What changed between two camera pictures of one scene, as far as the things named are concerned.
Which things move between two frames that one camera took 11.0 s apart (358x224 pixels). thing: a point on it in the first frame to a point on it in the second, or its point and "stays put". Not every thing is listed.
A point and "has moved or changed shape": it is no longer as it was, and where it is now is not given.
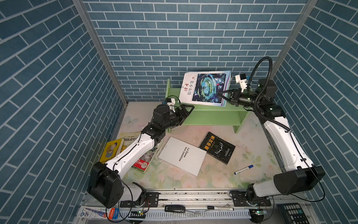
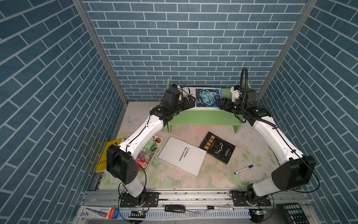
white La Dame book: (184, 157) stays put
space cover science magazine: (202, 87) has moved or changed shape
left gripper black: (183, 112) to (191, 103)
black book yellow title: (217, 147) stays put
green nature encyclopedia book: (143, 164) stays put
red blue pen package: (99, 212) stays put
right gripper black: (235, 97) to (226, 102)
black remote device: (175, 208) stays put
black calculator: (292, 213) stays put
